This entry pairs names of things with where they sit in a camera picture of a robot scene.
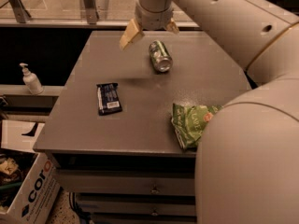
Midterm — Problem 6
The green soda can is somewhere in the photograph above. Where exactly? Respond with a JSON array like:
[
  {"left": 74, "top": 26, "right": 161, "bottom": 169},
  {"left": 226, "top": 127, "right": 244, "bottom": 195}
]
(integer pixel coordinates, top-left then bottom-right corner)
[{"left": 149, "top": 40, "right": 173, "bottom": 73}]

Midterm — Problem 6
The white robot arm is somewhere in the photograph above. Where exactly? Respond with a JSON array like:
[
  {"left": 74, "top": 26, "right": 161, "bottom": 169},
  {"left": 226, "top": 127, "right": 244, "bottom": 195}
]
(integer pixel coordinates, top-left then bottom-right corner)
[{"left": 120, "top": 0, "right": 299, "bottom": 224}]

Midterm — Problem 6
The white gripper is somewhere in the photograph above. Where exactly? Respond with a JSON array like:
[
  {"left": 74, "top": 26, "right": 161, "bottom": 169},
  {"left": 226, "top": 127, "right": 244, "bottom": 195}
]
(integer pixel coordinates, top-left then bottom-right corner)
[{"left": 120, "top": 0, "right": 179, "bottom": 50}]

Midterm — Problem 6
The green chips bag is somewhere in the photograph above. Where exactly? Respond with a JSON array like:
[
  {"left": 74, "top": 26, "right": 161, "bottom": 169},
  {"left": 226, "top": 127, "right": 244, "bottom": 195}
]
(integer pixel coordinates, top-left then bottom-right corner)
[{"left": 171, "top": 104, "right": 222, "bottom": 150}]

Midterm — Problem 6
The white cardboard box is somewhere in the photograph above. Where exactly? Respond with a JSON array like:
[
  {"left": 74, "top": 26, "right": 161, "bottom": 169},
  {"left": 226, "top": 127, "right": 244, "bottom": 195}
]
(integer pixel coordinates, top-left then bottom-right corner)
[{"left": 0, "top": 119, "right": 60, "bottom": 224}]

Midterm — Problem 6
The dark blue snack bar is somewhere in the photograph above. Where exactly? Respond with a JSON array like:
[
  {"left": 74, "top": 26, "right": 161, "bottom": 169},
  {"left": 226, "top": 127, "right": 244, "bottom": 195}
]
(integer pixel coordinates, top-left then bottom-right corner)
[{"left": 96, "top": 83, "right": 122, "bottom": 116}]

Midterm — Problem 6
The grey drawer cabinet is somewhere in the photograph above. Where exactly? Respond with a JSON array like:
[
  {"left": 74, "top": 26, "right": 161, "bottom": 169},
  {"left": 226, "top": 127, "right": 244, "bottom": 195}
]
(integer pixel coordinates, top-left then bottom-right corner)
[{"left": 35, "top": 31, "right": 250, "bottom": 224}]

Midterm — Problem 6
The white pump bottle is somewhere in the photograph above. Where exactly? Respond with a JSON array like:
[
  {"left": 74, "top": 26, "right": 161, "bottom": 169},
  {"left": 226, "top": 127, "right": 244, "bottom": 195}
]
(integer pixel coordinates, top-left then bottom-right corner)
[{"left": 20, "top": 63, "right": 44, "bottom": 95}]

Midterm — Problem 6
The metal railing post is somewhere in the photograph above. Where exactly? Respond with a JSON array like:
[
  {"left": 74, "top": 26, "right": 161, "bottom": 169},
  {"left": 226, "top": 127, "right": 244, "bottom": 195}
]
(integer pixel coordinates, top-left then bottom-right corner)
[
  {"left": 83, "top": 0, "right": 98, "bottom": 24},
  {"left": 8, "top": 0, "right": 31, "bottom": 23}
]

